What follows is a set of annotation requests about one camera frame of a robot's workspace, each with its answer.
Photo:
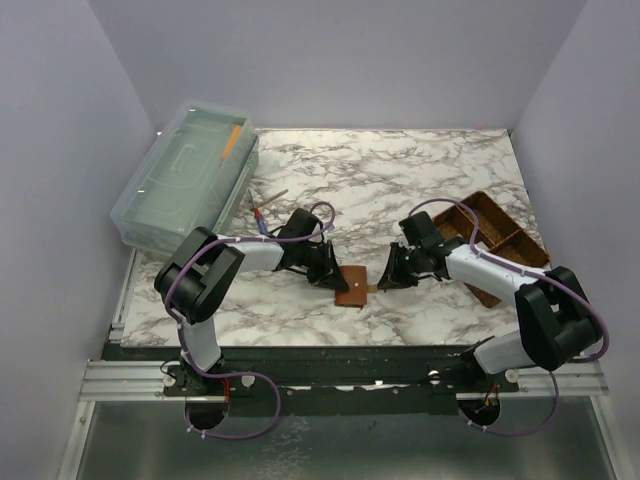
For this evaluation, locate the aluminium rail frame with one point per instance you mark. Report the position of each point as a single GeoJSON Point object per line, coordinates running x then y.
{"type": "Point", "coordinates": [557, 427]}

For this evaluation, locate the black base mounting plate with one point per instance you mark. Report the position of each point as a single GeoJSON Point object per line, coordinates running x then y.
{"type": "Point", "coordinates": [333, 381]}

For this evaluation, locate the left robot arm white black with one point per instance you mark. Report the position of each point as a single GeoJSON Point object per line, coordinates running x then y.
{"type": "Point", "coordinates": [197, 277]}

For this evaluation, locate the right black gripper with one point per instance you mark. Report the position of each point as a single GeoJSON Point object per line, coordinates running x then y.
{"type": "Point", "coordinates": [392, 277]}

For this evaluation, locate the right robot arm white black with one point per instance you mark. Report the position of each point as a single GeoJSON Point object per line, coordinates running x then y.
{"type": "Point", "coordinates": [555, 321]}

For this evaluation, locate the brown leather card holder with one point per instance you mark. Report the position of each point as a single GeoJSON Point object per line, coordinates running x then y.
{"type": "Point", "coordinates": [359, 288]}

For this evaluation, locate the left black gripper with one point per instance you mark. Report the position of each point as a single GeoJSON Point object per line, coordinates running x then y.
{"type": "Point", "coordinates": [329, 275]}

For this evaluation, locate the orange pencil in box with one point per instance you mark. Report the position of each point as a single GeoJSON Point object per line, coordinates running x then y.
{"type": "Point", "coordinates": [236, 131]}

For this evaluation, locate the brown woven wicker tray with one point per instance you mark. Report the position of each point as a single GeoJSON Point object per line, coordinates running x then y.
{"type": "Point", "coordinates": [498, 232]}

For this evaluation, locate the clear plastic storage box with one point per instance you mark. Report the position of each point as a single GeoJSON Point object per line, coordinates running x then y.
{"type": "Point", "coordinates": [182, 182]}

